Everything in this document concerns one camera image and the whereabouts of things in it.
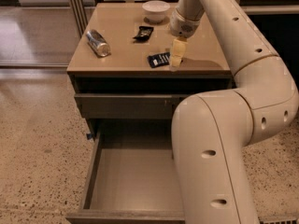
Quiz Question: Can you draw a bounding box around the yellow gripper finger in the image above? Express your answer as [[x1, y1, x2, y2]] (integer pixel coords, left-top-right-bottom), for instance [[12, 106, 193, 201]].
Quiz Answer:
[[169, 36, 187, 68]]

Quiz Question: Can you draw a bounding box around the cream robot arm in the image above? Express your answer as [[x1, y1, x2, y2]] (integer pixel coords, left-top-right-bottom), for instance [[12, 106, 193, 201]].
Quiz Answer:
[[170, 0, 298, 224]]

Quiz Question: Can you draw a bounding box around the tan drawer cabinet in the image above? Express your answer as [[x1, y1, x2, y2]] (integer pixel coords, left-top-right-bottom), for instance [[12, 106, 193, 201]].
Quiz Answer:
[[67, 3, 232, 136]]

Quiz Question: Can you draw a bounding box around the closed top drawer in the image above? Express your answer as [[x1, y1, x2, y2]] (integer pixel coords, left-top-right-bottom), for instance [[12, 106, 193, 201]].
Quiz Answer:
[[75, 93, 186, 119]]

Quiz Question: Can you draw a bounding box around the open middle drawer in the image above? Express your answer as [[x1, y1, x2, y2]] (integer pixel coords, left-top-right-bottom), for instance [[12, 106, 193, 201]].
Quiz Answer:
[[66, 119, 184, 224]]

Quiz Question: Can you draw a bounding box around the white ceramic bowl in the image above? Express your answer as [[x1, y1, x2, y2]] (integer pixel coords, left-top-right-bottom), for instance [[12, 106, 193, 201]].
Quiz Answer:
[[142, 0, 170, 23]]

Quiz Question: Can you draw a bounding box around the black snack packet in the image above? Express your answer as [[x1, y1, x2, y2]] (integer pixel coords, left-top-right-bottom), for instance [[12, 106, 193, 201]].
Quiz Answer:
[[134, 26, 154, 41]]

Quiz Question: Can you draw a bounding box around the silver metal can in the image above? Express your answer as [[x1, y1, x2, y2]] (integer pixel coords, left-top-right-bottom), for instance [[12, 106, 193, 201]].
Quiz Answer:
[[86, 29, 110, 57]]

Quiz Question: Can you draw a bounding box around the floor vent grille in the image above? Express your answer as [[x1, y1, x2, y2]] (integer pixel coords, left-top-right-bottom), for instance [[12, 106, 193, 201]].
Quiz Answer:
[[260, 216, 299, 224]]

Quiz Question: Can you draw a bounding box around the metal window frame post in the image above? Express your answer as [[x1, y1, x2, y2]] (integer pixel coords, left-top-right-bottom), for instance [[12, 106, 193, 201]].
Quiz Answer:
[[68, 0, 88, 36]]

